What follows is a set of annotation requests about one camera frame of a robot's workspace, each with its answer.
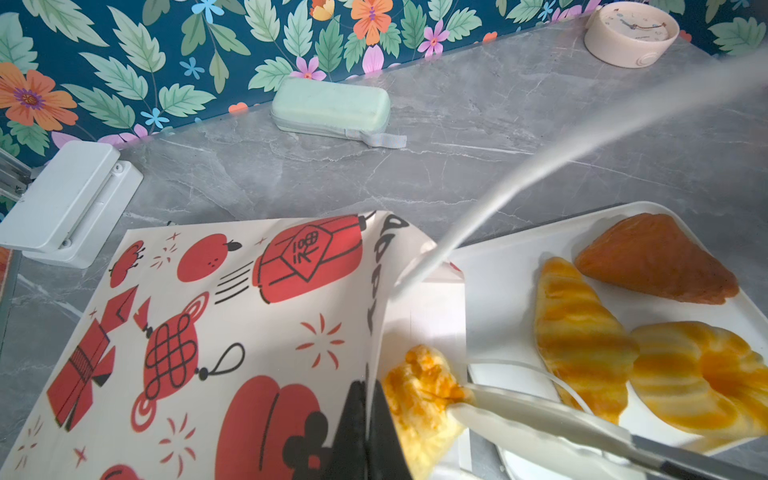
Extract yellow fake croissant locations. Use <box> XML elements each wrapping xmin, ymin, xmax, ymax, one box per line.
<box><xmin>534</xmin><ymin>257</ymin><xmax>639</xmax><ymax>424</ymax></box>

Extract orange triangular fake bread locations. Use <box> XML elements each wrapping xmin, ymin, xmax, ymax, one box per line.
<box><xmin>575</xmin><ymin>213</ymin><xmax>740</xmax><ymax>305</ymax></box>

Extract red white paper bag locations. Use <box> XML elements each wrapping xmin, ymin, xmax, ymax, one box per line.
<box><xmin>0</xmin><ymin>47</ymin><xmax>768</xmax><ymax>480</ymax></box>

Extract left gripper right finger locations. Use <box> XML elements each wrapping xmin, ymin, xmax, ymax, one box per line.
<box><xmin>367</xmin><ymin>381</ymin><xmax>412</xmax><ymax>480</ymax></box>

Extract steel tongs white tips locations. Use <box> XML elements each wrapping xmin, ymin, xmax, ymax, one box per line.
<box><xmin>448</xmin><ymin>385</ymin><xmax>767</xmax><ymax>479</ymax></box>

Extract white flat box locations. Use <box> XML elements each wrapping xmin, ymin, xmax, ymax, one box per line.
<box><xmin>1</xmin><ymin>141</ymin><xmax>143</xmax><ymax>269</ymax></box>

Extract mint green glasses case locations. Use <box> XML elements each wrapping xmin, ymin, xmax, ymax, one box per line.
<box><xmin>271</xmin><ymin>77</ymin><xmax>407</xmax><ymax>149</ymax></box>

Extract round striped fake bun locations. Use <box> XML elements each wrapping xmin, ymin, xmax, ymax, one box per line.
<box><xmin>630</xmin><ymin>321</ymin><xmax>767</xmax><ymax>439</ymax></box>

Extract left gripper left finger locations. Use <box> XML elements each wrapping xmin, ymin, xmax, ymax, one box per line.
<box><xmin>323</xmin><ymin>381</ymin><xmax>367</xmax><ymax>480</ymax></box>

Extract pink round alarm clock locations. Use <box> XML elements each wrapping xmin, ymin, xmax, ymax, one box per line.
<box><xmin>584</xmin><ymin>1</ymin><xmax>680</xmax><ymax>69</ymax></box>

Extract yellow flaky fake pastry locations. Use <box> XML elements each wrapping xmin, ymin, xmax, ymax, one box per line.
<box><xmin>383</xmin><ymin>344</ymin><xmax>475</xmax><ymax>479</ymax></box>

